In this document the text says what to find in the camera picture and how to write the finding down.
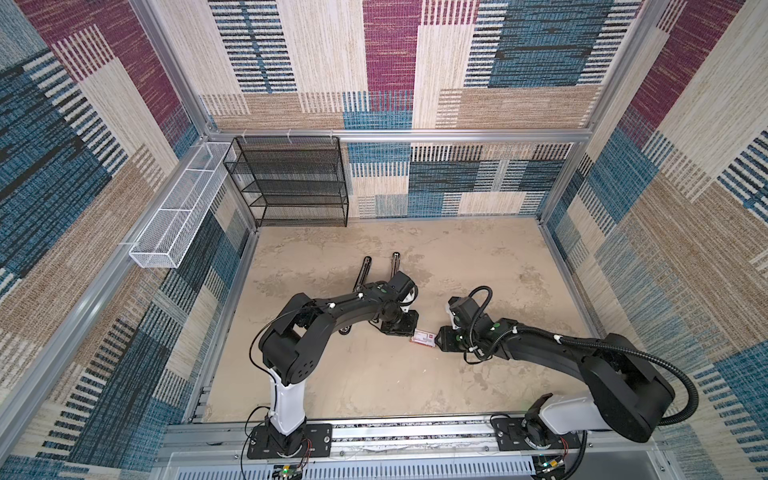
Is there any white wire mesh basket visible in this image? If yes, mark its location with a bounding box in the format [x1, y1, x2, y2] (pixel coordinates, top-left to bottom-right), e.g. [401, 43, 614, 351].
[129, 142, 229, 269]

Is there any black stapler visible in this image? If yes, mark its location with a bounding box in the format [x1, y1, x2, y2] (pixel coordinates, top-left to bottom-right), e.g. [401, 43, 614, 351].
[337, 251, 408, 335]

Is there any red white staple box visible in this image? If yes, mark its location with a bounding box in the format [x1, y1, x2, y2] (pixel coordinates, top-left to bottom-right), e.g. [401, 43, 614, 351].
[410, 329, 436, 348]

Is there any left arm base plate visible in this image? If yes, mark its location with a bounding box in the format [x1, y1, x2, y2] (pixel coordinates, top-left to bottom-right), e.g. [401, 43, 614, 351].
[246, 422, 333, 460]

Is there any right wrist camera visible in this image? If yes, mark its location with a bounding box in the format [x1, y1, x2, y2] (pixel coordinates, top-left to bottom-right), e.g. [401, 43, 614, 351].
[446, 296, 463, 330]

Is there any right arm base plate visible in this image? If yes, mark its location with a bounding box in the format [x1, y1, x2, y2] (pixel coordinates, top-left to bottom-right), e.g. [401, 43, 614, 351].
[489, 414, 582, 452]

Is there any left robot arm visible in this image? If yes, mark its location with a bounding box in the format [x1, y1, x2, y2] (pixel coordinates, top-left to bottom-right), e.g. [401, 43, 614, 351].
[258, 272, 418, 456]

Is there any black wire shelf rack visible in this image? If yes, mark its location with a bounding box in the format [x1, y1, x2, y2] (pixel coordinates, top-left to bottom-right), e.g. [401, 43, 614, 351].
[223, 136, 349, 227]

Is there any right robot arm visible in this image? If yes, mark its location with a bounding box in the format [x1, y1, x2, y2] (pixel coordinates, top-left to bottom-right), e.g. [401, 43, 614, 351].
[436, 296, 675, 447]

